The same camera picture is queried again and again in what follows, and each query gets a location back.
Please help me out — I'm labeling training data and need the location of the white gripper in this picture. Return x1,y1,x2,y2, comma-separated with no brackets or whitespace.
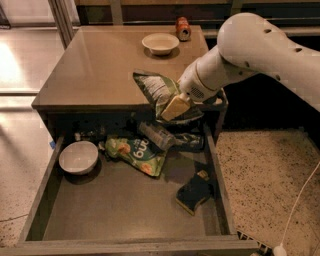
160,61,229,122

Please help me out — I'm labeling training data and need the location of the green jalapeno chip bag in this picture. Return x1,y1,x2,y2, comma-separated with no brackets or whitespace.
133,70,203,124

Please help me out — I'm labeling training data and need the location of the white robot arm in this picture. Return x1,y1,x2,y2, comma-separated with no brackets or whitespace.
161,13,320,121

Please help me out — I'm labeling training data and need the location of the dark crumpled bag in drawer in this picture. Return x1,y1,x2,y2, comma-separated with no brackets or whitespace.
173,133,204,151

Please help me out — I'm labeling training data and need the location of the green snack bag in drawer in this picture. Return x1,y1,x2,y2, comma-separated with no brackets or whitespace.
105,136,167,177

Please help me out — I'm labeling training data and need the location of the open grey top drawer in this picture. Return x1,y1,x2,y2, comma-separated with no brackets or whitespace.
1,137,257,256

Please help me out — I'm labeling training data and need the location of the white bowl in drawer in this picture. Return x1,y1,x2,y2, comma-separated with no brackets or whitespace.
59,141,98,175

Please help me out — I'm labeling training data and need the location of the white bowl on cabinet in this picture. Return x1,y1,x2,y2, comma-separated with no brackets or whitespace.
142,33,179,56

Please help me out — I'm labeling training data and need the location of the orange soda can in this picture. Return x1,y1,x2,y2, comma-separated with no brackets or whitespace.
175,17,191,41

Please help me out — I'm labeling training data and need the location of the dark sponge with yellow edge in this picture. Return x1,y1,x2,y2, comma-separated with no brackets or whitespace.
176,170,214,216

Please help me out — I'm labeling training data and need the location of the grey cabinet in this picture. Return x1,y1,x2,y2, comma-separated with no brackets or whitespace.
32,25,208,138

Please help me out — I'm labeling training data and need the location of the white cable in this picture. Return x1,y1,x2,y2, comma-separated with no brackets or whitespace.
280,161,320,246

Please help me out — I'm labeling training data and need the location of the white cable plug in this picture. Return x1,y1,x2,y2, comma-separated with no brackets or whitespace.
272,244,287,256

